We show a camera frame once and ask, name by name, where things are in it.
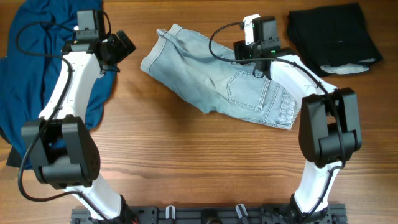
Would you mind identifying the blue shirt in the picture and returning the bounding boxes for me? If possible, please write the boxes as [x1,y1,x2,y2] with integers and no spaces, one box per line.
[1,0,103,167]

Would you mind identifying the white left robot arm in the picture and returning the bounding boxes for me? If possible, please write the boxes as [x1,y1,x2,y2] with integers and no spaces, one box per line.
[22,9,139,223]

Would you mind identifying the light blue denim shorts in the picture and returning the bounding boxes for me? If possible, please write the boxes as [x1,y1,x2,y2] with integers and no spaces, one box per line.
[141,24,300,129]

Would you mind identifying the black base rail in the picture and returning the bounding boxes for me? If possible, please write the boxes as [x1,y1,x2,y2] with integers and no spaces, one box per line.
[70,203,348,224]

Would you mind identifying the folded black garment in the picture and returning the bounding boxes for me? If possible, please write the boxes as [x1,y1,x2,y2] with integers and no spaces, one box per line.
[287,3,383,77]

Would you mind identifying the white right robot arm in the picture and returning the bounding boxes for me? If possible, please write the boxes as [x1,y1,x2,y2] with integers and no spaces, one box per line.
[234,14,361,219]

